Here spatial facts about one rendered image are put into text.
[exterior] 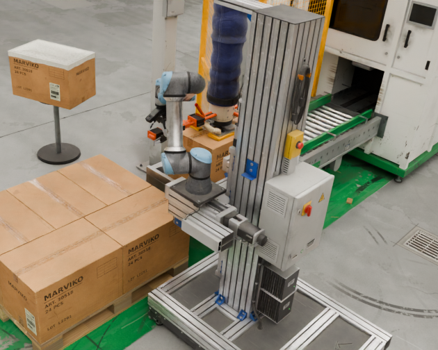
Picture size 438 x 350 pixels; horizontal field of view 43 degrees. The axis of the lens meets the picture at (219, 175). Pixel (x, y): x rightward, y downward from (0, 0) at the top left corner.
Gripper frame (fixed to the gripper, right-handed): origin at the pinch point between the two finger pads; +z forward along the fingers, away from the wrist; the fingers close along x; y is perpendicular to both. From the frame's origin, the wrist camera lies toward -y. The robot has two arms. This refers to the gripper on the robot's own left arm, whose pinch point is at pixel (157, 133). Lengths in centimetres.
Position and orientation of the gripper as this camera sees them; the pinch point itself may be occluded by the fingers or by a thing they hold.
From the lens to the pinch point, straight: 349.7
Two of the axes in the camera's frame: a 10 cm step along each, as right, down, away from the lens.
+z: -0.9, 8.5, 5.1
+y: 6.8, -3.2, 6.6
